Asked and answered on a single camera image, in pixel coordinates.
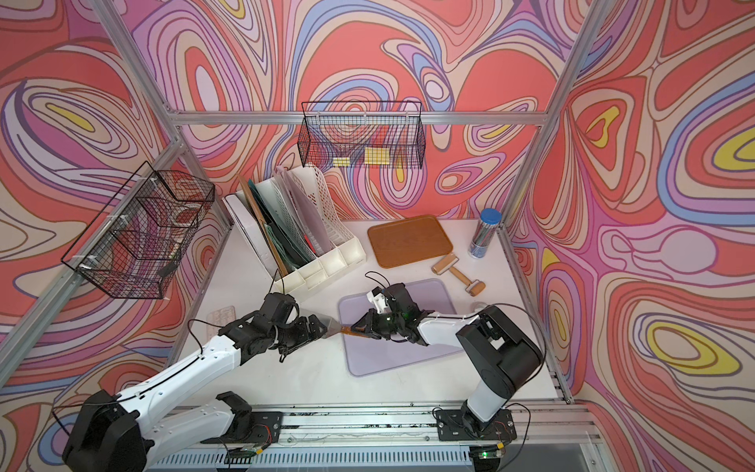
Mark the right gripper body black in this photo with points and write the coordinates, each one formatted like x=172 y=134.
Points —
x=386 y=324

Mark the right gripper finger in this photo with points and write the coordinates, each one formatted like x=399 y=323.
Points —
x=365 y=333
x=365 y=323

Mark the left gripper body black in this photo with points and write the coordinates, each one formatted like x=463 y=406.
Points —
x=292 y=335

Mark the purple cutting board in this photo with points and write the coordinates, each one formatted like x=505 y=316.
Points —
x=370 y=356

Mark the metal scraper wooden handle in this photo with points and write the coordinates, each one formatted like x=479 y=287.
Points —
x=333 y=327

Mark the wooden dough roller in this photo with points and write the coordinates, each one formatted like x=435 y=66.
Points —
x=447 y=264

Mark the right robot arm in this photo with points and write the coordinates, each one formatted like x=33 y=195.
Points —
x=505 y=358

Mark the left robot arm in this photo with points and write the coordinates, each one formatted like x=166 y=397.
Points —
x=134 y=429

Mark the white board rack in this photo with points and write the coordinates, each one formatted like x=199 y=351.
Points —
x=331 y=262

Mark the dark green cutting board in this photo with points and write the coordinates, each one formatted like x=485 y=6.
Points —
x=285 y=229

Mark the brown wooden board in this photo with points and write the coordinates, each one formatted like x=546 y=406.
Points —
x=256 y=211

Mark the brown wooden tray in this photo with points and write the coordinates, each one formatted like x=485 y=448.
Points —
x=407 y=241

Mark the white thick cutting board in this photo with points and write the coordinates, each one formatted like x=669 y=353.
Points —
x=251 y=230

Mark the blue lid clear canister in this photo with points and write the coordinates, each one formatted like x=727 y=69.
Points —
x=488 y=222

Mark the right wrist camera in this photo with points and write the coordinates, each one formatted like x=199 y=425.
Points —
x=379 y=301

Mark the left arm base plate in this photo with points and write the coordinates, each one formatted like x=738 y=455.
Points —
x=255 y=427

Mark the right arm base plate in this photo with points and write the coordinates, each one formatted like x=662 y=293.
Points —
x=460 y=425

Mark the black wire basket left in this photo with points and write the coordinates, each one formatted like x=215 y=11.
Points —
x=134 y=246

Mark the black wire basket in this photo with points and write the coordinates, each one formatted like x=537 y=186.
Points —
x=134 y=246
x=362 y=133

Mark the black wire basket back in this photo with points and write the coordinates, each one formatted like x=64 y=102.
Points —
x=362 y=133

